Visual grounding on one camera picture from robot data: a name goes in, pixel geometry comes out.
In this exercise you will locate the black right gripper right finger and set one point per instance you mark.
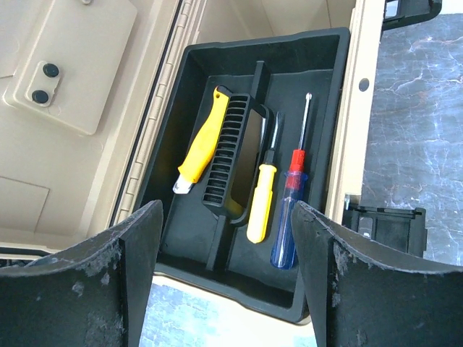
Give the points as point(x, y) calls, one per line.
point(362, 293)

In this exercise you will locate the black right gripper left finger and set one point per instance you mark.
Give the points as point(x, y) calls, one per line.
point(92, 294)

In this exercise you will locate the blue red handle screwdriver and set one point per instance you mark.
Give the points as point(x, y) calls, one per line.
point(283, 252)

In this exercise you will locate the yellow handle screwdriver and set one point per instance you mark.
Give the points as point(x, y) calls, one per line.
point(263, 194)

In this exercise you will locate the yellow black utility knife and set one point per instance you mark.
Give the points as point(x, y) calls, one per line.
point(203, 146)

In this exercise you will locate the black tool tray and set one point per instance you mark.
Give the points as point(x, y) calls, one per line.
point(299, 76)

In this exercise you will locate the tan plastic tool box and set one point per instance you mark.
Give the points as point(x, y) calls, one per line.
point(85, 85)

